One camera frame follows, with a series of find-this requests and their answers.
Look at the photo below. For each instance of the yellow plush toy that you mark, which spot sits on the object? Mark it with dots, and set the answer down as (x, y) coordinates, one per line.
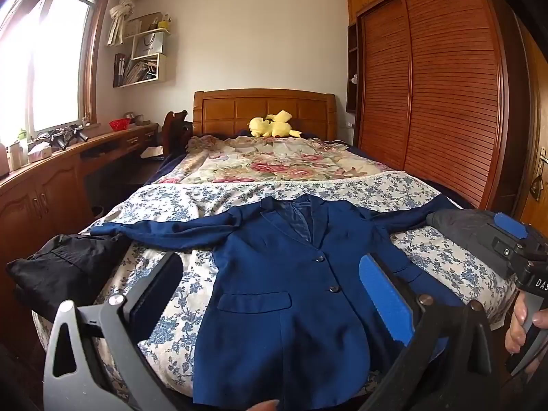
(278, 127)

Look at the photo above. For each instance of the black garment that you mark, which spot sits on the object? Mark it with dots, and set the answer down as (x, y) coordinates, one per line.
(55, 269)

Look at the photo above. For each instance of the tied cream curtain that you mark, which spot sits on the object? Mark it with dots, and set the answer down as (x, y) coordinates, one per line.
(122, 8)

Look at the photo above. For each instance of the wooden door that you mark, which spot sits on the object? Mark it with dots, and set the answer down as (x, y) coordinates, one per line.
(533, 107)

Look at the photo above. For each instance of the person's right hand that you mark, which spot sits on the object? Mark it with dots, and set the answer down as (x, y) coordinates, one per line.
(524, 312)

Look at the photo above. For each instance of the pink floral quilt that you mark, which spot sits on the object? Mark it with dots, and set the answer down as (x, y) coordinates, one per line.
(278, 162)

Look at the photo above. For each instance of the cream wall shelf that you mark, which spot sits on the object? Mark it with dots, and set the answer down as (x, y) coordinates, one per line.
(160, 68)

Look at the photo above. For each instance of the white tissue box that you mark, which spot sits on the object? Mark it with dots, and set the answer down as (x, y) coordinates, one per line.
(39, 153)

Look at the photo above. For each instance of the wooden louvered wardrobe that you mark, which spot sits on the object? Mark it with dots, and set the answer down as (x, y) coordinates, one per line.
(449, 94)

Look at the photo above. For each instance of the dark wooden chair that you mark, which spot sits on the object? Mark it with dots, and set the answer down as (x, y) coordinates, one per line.
(173, 132)

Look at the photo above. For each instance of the person's left hand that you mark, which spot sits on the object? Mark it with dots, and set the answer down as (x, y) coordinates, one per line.
(261, 406)

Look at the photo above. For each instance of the wooden bed headboard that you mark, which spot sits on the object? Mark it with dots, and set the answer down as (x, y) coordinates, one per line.
(222, 111)

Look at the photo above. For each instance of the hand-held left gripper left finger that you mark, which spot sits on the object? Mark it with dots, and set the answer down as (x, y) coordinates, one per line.
(158, 295)

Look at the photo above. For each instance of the wooden bed with floral bedding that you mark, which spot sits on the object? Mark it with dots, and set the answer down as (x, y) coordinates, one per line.
(180, 201)

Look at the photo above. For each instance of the red basket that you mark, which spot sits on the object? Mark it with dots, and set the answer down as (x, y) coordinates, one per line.
(120, 125)

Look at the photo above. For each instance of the navy blue blazer jacket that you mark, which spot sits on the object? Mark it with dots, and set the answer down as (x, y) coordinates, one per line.
(278, 274)

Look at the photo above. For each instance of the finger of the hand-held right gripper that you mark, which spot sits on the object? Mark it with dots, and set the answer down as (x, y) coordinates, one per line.
(511, 225)

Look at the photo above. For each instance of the wooden framed window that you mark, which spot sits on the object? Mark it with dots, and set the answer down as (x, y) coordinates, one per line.
(55, 60)

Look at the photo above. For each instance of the dark grey garment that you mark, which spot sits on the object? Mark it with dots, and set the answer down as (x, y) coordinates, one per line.
(462, 231)

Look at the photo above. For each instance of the wooden desk with cabinets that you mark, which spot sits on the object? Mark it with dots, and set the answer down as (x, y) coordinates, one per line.
(43, 188)

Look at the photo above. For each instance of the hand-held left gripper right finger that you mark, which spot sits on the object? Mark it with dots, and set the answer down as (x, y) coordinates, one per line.
(385, 304)

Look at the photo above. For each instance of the black tools on desk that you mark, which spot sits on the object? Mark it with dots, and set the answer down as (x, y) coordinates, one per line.
(64, 135)

